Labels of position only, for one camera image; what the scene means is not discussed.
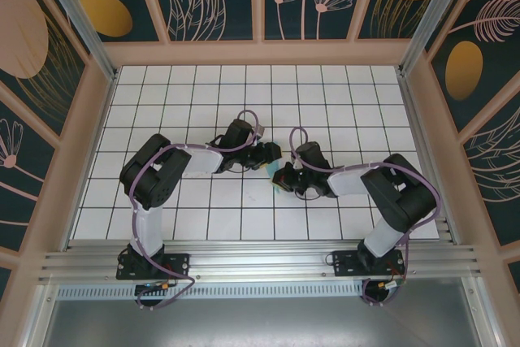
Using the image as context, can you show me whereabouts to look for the teal paper sheet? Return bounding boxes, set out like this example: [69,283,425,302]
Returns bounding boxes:
[263,141,286,197]

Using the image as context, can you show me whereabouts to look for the grey metal panel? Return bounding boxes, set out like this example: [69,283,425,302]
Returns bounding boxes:
[38,300,488,347]

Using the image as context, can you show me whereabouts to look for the small black circuit board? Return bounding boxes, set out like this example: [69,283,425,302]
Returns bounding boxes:
[135,281,163,294]

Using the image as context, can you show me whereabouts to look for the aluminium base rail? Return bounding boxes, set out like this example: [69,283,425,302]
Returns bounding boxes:
[38,239,484,283]

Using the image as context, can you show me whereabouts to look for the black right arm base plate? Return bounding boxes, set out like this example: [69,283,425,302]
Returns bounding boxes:
[331,249,406,277]

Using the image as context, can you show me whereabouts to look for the slotted grey cable duct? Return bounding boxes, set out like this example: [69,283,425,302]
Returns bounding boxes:
[56,284,468,301]

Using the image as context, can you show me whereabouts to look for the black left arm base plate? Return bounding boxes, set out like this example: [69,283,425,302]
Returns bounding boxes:
[116,252,191,281]

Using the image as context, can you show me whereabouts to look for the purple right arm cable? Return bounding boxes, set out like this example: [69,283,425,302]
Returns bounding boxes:
[288,126,443,308]

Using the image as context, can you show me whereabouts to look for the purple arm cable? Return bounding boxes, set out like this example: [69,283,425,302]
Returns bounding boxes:
[128,109,263,310]
[288,126,443,308]

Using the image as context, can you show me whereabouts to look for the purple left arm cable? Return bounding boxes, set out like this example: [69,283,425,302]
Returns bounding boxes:
[128,109,263,310]

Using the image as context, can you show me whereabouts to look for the aluminium corner post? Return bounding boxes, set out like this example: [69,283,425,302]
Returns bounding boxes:
[32,0,119,82]
[397,0,476,76]

